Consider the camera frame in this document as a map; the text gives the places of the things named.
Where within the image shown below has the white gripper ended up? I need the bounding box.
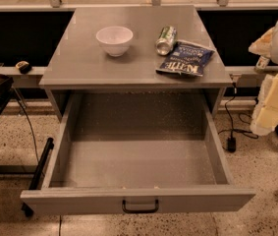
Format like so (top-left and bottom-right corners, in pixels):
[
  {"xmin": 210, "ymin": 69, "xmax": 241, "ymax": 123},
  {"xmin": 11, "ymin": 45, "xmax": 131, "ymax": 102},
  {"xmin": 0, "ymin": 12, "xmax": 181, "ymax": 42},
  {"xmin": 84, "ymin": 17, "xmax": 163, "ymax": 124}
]
[{"xmin": 249, "ymin": 21, "xmax": 278, "ymax": 136}]

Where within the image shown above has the green soda can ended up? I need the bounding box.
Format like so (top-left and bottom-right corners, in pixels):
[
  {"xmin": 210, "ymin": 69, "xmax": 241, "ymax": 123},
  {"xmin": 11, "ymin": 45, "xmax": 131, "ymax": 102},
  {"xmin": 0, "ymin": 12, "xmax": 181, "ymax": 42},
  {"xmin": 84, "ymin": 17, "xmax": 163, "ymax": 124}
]
[{"xmin": 155, "ymin": 26, "xmax": 177, "ymax": 56}]

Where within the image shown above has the open grey top drawer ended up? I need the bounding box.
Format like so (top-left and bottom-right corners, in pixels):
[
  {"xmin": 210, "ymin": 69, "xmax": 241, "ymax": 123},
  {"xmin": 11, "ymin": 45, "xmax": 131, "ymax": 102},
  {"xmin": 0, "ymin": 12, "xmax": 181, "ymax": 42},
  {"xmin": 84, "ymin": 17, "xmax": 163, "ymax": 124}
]
[{"xmin": 21, "ymin": 91, "xmax": 255, "ymax": 215}]

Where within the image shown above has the grey drawer cabinet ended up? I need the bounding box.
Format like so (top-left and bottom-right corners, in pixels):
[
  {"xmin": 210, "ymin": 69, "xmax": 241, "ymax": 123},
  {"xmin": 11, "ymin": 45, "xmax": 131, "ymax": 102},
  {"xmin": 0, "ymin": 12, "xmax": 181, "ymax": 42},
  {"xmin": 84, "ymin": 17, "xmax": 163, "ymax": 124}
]
[{"xmin": 39, "ymin": 5, "xmax": 231, "ymax": 116}]

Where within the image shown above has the small glass bottle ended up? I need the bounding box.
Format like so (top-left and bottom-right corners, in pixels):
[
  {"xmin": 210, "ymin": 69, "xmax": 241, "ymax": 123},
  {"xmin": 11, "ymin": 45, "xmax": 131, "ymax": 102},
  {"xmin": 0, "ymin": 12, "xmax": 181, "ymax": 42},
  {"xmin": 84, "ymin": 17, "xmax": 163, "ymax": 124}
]
[{"xmin": 254, "ymin": 56, "xmax": 270, "ymax": 73}]

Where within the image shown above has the black power adapter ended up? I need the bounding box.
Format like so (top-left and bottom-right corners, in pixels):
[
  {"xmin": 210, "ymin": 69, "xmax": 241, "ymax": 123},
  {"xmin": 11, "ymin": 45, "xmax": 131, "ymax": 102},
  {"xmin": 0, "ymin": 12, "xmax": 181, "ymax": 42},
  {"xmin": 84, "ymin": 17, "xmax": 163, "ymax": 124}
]
[{"xmin": 227, "ymin": 137, "xmax": 237, "ymax": 152}]

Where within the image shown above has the blue kettle chips bag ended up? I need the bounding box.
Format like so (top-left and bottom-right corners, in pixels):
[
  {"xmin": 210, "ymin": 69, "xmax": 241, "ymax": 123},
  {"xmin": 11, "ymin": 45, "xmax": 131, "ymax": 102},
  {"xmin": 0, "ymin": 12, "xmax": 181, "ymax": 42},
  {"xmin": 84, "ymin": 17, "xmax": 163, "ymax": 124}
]
[{"xmin": 156, "ymin": 41, "xmax": 214, "ymax": 77}]

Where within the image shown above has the white ceramic bowl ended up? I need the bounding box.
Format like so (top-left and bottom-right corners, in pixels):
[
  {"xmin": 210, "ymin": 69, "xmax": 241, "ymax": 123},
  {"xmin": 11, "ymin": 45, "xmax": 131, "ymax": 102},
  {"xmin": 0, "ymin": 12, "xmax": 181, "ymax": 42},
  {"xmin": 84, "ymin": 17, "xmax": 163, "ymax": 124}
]
[{"xmin": 96, "ymin": 26, "xmax": 134, "ymax": 57}]

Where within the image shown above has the black yellow tape measure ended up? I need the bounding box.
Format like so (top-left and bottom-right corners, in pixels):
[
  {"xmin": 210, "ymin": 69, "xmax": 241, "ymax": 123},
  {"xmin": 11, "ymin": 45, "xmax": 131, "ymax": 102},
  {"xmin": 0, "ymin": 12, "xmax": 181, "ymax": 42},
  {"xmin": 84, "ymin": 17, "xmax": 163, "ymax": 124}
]
[{"xmin": 16, "ymin": 61, "xmax": 32, "ymax": 74}]

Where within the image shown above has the black floor bar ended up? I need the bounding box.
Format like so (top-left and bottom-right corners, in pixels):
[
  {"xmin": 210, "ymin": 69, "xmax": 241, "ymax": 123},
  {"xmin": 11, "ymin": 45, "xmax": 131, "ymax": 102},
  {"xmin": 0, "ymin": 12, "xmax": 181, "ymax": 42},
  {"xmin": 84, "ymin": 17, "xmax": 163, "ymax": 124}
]
[{"xmin": 22, "ymin": 138, "xmax": 54, "ymax": 217}]

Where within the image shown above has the black power cable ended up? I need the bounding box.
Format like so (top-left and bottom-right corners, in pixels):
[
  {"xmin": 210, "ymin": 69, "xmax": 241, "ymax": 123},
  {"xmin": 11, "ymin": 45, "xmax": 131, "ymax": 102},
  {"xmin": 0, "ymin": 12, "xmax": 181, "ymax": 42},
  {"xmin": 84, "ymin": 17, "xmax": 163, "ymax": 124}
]
[{"xmin": 217, "ymin": 82, "xmax": 260, "ymax": 143}]

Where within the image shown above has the black drawer handle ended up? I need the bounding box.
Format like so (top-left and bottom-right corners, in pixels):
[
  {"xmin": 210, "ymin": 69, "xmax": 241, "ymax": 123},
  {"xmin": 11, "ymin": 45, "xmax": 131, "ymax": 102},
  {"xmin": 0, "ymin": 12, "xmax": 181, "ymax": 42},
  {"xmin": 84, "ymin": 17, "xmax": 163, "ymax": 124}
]
[{"xmin": 122, "ymin": 200, "xmax": 159, "ymax": 214}]

